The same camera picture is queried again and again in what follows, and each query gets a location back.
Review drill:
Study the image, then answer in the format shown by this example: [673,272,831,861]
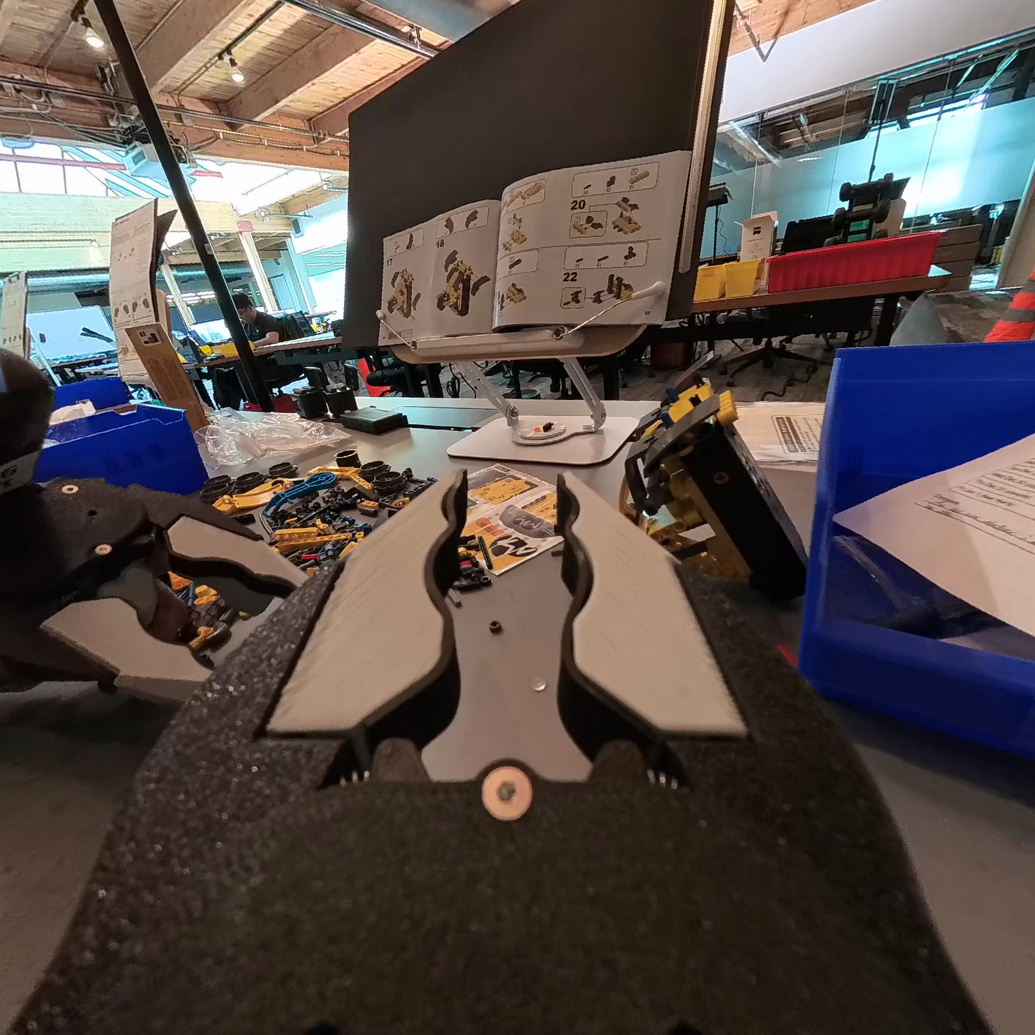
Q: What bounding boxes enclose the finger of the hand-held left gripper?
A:
[39,598,218,703]
[164,516,308,598]

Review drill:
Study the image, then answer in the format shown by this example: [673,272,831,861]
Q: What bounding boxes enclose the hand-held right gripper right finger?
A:
[558,471,748,742]

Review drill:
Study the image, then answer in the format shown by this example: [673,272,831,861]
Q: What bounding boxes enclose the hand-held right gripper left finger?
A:
[265,469,470,741]

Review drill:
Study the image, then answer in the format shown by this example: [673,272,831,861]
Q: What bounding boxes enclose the pile of toy building pieces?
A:
[165,447,496,654]

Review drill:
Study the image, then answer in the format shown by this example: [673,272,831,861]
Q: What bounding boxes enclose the yellow toy vehicle model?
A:
[621,380,810,603]

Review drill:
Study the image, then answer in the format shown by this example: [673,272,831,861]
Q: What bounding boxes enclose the yellow sticker sheet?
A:
[463,465,567,577]

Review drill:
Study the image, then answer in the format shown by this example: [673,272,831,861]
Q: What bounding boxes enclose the blue bin holding bags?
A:
[32,376,210,496]

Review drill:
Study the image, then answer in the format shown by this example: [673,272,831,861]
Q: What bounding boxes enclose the teal toy brick separator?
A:
[263,473,341,520]

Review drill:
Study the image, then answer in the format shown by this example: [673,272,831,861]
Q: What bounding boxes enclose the empty clear plastic bags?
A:
[194,408,350,470]

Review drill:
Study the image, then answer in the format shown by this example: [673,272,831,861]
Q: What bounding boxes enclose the brown cardboard box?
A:
[123,322,210,433]

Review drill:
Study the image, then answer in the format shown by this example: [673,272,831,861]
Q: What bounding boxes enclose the white book stand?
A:
[376,280,669,467]

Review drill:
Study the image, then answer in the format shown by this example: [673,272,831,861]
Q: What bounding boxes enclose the printed cardboard panel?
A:
[0,271,29,361]

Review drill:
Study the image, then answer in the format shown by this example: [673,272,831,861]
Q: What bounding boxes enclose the black flat desk pad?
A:
[404,404,504,431]

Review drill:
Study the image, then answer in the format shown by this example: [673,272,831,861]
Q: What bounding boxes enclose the paper in clear sleeve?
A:
[732,402,827,466]

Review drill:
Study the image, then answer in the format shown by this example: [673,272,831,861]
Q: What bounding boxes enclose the tall printed cardboard box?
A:
[107,198,179,385]

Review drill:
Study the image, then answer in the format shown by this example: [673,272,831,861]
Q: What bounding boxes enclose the blue bin holding paper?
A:
[799,341,1035,761]

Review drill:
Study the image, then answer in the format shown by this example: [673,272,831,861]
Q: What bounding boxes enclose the white printed paper sheet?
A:
[833,432,1035,640]

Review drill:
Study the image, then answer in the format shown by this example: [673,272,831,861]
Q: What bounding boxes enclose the long wooden table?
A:
[687,267,954,349]

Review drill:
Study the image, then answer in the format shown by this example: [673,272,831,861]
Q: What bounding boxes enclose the black slanted pole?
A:
[93,0,276,412]

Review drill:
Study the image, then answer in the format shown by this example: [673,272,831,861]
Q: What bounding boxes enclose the open instruction booklet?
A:
[378,149,694,347]

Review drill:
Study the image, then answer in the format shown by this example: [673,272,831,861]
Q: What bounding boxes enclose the long red bin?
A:
[767,230,946,294]

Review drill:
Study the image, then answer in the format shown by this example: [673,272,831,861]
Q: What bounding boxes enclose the black wheeled machine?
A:
[833,172,907,239]

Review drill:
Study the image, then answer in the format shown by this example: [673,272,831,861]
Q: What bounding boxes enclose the orange traffic cone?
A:
[982,271,1035,344]

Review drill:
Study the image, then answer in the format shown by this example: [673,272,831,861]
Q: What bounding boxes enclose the black divider panel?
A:
[342,0,735,350]

